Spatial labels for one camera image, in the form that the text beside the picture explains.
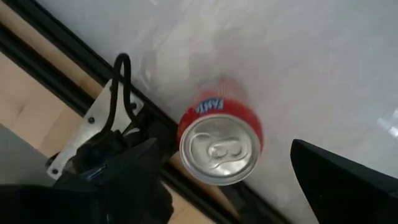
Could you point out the wooden table board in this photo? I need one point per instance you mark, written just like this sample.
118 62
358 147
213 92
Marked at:
37 121

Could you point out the red Fanta can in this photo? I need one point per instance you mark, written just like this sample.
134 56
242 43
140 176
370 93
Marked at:
220 149

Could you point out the silver metal mounting bracket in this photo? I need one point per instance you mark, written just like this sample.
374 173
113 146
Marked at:
94 107

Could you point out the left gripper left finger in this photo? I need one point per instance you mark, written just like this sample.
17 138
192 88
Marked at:
77 205

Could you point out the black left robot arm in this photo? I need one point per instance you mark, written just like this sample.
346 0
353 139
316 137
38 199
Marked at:
93 152

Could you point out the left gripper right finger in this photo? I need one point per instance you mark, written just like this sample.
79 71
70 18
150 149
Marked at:
351 196

